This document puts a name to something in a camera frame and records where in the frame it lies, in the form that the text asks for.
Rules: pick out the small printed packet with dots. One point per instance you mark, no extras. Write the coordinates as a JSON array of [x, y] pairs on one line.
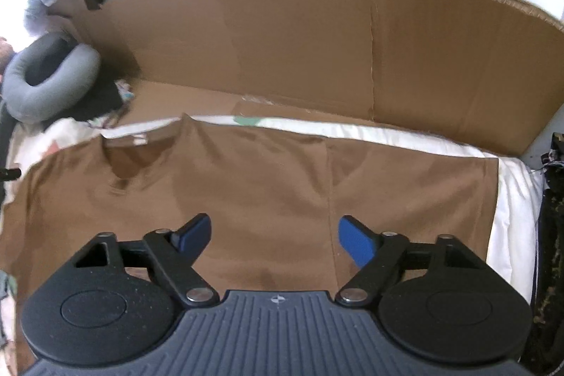
[[124, 90]]

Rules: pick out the black cloth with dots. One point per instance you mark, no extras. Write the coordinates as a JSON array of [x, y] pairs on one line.
[[101, 98]]

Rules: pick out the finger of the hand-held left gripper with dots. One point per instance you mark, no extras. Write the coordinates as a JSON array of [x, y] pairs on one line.
[[11, 174]]

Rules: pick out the brown cardboard sheet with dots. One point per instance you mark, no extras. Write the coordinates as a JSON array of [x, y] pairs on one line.
[[286, 37]]

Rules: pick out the grey neck pillow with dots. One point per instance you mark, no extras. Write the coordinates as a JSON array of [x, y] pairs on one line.
[[53, 98]]

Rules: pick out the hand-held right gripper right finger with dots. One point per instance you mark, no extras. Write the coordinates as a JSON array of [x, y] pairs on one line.
[[354, 241]]

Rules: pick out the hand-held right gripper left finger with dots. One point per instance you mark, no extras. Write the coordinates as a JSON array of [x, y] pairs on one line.
[[196, 233]]

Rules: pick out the white printed blanket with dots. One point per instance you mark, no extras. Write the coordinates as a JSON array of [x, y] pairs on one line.
[[513, 200]]

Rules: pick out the leopard print cloth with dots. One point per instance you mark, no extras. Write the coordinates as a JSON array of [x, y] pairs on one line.
[[550, 270]]

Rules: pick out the brown t-shirt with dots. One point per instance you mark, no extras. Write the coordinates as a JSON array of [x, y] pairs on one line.
[[264, 182]]

